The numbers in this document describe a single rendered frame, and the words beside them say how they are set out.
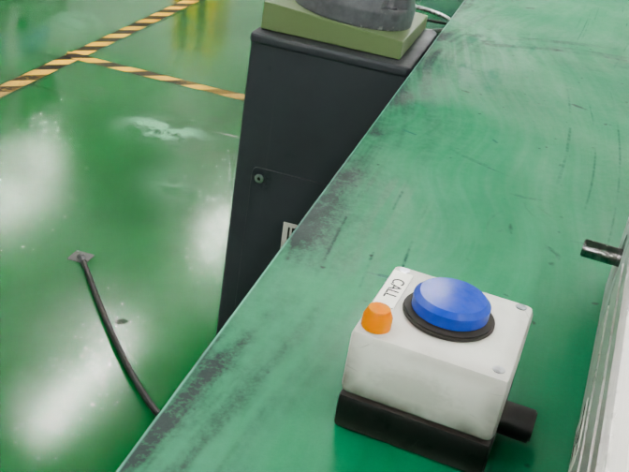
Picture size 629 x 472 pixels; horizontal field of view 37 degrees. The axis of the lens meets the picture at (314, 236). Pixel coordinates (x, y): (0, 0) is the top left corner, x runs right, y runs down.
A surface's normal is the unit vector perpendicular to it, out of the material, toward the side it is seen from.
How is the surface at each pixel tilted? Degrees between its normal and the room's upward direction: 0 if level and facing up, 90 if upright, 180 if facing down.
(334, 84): 90
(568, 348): 0
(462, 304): 3
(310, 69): 90
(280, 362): 0
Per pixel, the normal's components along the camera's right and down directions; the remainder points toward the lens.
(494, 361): 0.15, -0.88
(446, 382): -0.35, 0.39
